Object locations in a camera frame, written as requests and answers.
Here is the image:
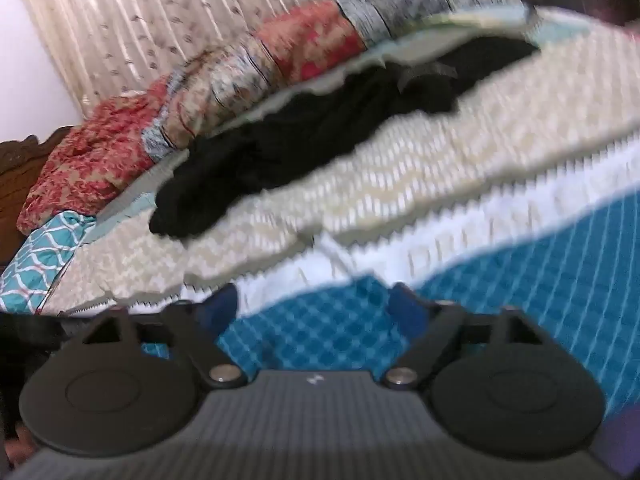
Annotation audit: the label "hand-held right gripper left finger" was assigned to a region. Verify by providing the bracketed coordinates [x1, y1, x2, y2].
[82, 283, 248, 389]

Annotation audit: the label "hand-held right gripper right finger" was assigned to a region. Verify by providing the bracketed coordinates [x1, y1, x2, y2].
[384, 282, 546, 391]

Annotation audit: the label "black pants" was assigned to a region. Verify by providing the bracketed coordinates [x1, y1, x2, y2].
[149, 35, 542, 237]

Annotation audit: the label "teal patterned pillow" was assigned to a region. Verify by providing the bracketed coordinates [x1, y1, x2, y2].
[0, 210, 98, 314]

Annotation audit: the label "patterned chevron bedspread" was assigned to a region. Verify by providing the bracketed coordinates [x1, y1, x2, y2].
[40, 5, 640, 431]

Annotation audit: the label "carved wooden headboard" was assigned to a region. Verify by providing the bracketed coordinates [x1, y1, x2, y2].
[0, 125, 76, 267]

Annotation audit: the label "floral patchwork quilt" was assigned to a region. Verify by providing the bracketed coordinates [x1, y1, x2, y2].
[17, 0, 537, 233]

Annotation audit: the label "beige floral curtain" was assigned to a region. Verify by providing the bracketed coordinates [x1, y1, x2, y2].
[10, 0, 363, 117]

